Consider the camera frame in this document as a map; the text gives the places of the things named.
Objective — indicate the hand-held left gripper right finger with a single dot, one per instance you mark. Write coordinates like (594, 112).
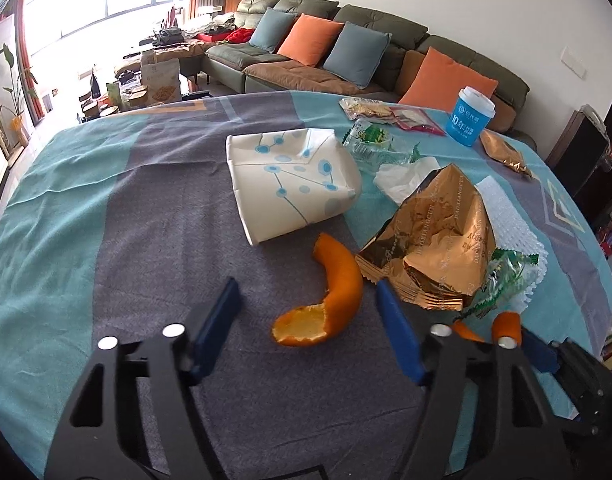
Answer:
(401, 340)

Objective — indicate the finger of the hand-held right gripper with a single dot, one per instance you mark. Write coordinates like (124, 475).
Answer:
(586, 385)

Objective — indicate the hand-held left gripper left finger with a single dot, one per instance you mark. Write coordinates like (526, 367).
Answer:
(215, 330)

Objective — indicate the large curved orange peel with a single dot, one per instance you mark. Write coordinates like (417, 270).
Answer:
(343, 280)

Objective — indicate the large gold foil wrapper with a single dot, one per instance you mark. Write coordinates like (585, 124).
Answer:
(436, 220)

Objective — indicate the clear green striped wrapper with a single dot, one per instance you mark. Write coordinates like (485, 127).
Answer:
(506, 270)

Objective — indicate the teal and grey tablecloth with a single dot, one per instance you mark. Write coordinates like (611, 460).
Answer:
(135, 210)

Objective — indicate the white crumpled tissue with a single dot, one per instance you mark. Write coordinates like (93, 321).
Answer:
(401, 180)

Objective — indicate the white foam fruit net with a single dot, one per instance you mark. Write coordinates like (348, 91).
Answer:
(511, 220)

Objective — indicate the crushed white dotted paper cup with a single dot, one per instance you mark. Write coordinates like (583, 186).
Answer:
(286, 180)

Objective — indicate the clear green printed wrapper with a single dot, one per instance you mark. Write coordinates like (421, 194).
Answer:
(371, 135)

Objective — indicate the small gold foil wrapper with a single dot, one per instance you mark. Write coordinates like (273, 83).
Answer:
(503, 152)

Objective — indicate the red snack packet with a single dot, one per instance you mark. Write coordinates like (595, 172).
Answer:
(416, 119)

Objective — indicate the blue cup with white lid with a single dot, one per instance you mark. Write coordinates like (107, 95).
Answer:
(468, 122)

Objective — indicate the clear cracker packet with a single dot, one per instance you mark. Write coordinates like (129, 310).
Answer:
(366, 109)

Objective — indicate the group of glass jars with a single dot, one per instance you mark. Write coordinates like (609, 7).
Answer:
(130, 97)

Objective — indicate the beige snack bag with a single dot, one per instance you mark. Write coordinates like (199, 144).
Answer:
(160, 85)

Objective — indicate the large orange pillow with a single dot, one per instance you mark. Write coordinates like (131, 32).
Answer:
(436, 80)

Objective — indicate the brown seat cushion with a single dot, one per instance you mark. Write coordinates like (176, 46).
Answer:
(296, 72)

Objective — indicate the tall plant in yellow pot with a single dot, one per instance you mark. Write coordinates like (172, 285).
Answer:
(20, 127)

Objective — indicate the large blue pillow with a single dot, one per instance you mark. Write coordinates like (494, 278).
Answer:
(356, 55)

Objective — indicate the red flat box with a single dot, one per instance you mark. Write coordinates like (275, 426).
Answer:
(210, 37)

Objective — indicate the red cloth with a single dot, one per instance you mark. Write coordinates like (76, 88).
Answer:
(240, 36)

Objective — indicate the black bag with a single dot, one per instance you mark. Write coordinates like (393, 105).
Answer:
(168, 36)

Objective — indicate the small orange pillow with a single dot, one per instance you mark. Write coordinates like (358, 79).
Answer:
(308, 40)

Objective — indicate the small blue pillow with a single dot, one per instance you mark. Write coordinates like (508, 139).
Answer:
(271, 30)

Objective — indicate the clothes rack with red garment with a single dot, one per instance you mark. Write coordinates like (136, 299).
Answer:
(173, 16)

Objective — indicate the green sofa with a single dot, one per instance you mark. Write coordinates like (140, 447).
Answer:
(376, 17)

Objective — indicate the white wall switch plate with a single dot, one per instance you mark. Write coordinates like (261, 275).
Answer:
(573, 62)

